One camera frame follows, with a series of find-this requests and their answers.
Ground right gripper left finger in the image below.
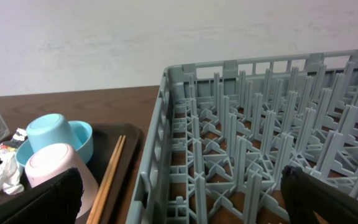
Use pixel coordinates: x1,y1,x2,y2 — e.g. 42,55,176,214
0,168,83,223

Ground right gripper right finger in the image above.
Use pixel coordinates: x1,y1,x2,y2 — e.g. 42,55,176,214
280,166,358,224

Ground white pink cup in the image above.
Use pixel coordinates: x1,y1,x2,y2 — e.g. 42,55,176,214
25,143,98,218

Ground white tissue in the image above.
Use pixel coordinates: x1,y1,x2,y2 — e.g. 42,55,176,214
0,149,24,195

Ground green foil snack wrapper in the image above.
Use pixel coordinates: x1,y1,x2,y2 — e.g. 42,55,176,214
0,128,27,163

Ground grey dishwasher rack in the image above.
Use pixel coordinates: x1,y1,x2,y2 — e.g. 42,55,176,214
126,50,358,223

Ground wooden chopstick left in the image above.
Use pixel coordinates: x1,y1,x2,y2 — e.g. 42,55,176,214
85,134,123,224

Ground wooden chopstick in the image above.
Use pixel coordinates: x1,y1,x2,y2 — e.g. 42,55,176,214
90,134,127,224
85,134,123,224

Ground wooden chopstick right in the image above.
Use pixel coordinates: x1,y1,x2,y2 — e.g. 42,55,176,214
90,134,127,224

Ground light blue cup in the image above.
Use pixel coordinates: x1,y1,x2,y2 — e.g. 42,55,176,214
26,113,82,152

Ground light blue bowl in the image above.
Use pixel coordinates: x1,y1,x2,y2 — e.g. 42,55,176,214
16,121,94,167

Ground brown serving tray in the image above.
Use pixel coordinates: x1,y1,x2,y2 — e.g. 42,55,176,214
0,123,144,223

